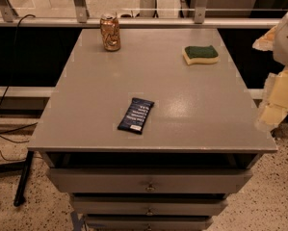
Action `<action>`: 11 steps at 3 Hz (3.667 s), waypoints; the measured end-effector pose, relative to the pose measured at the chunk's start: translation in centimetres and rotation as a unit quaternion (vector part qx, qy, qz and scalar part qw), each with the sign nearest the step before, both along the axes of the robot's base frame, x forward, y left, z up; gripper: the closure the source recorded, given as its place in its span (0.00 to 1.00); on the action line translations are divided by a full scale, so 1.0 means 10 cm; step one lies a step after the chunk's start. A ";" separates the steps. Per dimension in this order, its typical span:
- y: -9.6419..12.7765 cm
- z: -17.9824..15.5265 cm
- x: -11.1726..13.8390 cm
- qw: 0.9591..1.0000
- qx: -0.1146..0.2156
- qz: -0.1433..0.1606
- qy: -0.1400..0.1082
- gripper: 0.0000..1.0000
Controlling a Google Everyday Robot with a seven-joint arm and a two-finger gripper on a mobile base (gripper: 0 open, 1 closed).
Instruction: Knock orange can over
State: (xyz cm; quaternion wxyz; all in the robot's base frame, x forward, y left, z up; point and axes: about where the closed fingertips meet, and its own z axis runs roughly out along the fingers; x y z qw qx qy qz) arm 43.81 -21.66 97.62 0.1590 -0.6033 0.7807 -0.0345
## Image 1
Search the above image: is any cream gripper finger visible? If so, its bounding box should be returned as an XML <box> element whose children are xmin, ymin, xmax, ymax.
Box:
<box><xmin>255</xmin><ymin>66</ymin><xmax>288</xmax><ymax>132</ymax></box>

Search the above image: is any metal railing frame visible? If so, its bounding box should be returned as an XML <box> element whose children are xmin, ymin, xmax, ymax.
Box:
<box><xmin>0</xmin><ymin>0</ymin><xmax>288</xmax><ymax>29</ymax></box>

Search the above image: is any middle drawer with knob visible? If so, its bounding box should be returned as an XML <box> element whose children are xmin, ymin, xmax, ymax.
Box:
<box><xmin>70</xmin><ymin>195</ymin><xmax>227</xmax><ymax>216</ymax></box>

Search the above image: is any black metal leg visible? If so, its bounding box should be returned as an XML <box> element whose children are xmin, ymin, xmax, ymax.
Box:
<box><xmin>13</xmin><ymin>151</ymin><xmax>34</xmax><ymax>207</ymax></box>

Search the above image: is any black cable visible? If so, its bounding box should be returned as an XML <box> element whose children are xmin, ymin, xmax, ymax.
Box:
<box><xmin>0</xmin><ymin>13</ymin><xmax>39</xmax><ymax>144</ymax></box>

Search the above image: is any bottom drawer with knob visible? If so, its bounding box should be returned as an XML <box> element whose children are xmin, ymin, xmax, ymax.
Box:
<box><xmin>86</xmin><ymin>216</ymin><xmax>213</xmax><ymax>231</ymax></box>

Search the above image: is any top drawer with knob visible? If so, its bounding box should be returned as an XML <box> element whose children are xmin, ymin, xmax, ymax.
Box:
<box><xmin>47</xmin><ymin>168</ymin><xmax>252</xmax><ymax>193</ymax></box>

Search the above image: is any grey drawer cabinet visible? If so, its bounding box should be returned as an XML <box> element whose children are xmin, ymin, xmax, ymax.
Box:
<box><xmin>27</xmin><ymin>28</ymin><xmax>278</xmax><ymax>231</ymax></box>

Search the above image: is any green and yellow sponge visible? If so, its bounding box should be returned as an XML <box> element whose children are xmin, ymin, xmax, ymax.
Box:
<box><xmin>183</xmin><ymin>45</ymin><xmax>219</xmax><ymax>64</ymax></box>

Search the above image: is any dark blue snack bar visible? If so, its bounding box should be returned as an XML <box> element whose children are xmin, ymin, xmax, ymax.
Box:
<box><xmin>118</xmin><ymin>97</ymin><xmax>154</xmax><ymax>135</ymax></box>

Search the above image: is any drawer with knob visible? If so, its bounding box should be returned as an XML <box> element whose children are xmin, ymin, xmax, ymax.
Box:
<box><xmin>47</xmin><ymin>168</ymin><xmax>252</xmax><ymax>193</ymax></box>
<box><xmin>86</xmin><ymin>216</ymin><xmax>213</xmax><ymax>231</ymax></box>
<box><xmin>70</xmin><ymin>195</ymin><xmax>227</xmax><ymax>216</ymax></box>

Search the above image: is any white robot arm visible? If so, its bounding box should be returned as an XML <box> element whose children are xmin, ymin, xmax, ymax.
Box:
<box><xmin>252</xmin><ymin>12</ymin><xmax>288</xmax><ymax>132</ymax></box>

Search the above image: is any orange soda can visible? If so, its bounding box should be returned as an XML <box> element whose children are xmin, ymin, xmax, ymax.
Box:
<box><xmin>100</xmin><ymin>14</ymin><xmax>120</xmax><ymax>51</ymax></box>

